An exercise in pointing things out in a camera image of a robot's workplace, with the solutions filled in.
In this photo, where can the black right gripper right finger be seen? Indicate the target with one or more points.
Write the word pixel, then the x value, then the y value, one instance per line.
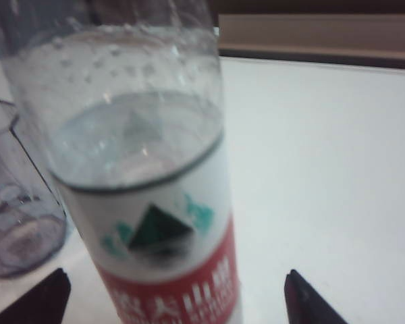
pixel 310 303

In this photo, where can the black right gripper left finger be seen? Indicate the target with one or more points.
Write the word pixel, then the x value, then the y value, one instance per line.
pixel 37 300

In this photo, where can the clear mineral water bottle red label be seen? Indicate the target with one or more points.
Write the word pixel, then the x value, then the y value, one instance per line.
pixel 162 236

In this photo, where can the transparent grey faceted mug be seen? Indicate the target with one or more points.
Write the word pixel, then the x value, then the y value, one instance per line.
pixel 20 219

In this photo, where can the brown fabric desk divider panel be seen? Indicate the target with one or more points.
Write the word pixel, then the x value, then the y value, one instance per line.
pixel 324 33

